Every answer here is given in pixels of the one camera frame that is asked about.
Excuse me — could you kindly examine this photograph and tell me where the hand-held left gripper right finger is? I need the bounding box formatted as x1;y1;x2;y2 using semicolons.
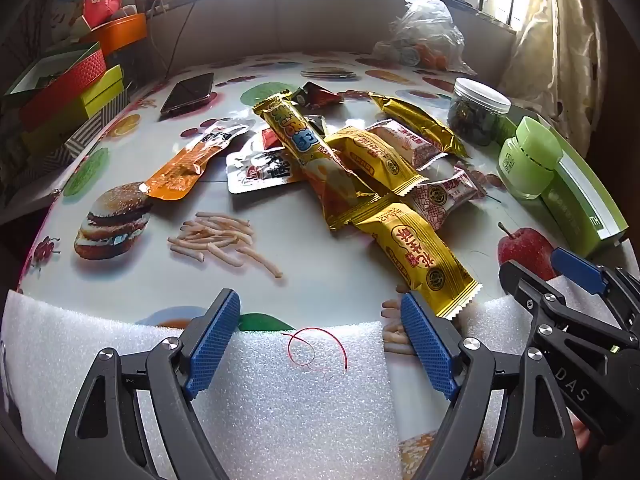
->
400;291;583;480

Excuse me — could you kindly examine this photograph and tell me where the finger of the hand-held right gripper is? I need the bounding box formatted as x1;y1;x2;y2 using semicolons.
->
498;259;621;356
550;247;640;343

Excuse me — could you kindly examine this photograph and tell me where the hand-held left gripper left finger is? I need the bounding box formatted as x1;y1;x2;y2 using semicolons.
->
56;287;243;480

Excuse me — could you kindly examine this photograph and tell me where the green white cardboard box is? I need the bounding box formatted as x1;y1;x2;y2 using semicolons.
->
492;110;629;257

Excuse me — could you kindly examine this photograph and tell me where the yellow candy packet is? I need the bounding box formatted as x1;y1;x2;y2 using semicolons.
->
351;203;482;319
326;127;429;197

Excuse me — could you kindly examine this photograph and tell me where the white maroon candy packet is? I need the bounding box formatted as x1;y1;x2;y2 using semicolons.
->
409;166;479;232

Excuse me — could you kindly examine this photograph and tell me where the white black snack pouch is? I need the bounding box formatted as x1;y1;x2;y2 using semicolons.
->
226;150;302;194

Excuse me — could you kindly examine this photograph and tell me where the orange snack pouch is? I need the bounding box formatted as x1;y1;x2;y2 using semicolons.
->
145;120;251;202

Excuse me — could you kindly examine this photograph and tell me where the white red candy packet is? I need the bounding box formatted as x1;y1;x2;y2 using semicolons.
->
369;120;449;169

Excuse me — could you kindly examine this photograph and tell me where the long gold snack packet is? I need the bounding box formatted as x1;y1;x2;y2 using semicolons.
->
369;92;469;159

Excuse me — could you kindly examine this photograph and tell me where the pile of snack packets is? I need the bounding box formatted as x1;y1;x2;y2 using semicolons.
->
251;91;383;232

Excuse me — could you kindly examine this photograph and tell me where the dark red triangular packet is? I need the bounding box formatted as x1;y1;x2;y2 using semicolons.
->
299;81;344;110

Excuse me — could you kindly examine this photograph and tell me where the green cosmetic jar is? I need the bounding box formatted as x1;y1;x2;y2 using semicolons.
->
497;116;564;200

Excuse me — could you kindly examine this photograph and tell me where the fruit print tablecloth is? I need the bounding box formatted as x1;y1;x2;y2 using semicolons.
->
15;50;601;480

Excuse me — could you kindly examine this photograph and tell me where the clear jar with white lid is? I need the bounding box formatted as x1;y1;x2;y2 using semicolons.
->
446;77;512;147

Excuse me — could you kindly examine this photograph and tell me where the cream printed curtain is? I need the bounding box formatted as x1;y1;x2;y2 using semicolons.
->
500;0;607;127

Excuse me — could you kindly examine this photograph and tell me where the black white striped box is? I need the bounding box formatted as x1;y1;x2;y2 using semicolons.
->
0;92;132;211

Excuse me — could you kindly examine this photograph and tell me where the black smartphone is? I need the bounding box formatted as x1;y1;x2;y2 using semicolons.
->
160;72;215;117

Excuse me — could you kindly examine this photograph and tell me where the clear plastic bag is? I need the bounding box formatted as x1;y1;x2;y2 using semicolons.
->
372;0;479;74

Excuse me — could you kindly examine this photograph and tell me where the yellow-green box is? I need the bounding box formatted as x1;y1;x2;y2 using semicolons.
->
20;64;125;152

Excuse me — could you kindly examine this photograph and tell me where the red textured box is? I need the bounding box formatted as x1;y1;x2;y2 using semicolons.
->
4;41;108;129

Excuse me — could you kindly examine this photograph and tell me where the thin red wire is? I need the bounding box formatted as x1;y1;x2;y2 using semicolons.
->
280;327;350;374

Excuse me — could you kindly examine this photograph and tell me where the black cable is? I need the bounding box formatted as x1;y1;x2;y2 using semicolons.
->
165;0;201;78

